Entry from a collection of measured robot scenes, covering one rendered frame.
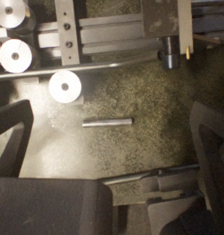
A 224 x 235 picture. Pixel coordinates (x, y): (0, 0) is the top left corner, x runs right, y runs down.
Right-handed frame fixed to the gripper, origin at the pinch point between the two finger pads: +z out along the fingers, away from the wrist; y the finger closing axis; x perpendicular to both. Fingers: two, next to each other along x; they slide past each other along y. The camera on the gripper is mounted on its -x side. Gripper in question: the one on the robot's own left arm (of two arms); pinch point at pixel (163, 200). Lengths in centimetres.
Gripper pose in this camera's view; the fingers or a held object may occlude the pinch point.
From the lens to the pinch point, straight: 36.4
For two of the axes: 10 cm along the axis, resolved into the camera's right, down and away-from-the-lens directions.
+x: -9.8, 1.8, 0.3
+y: -1.8, -9.8, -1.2
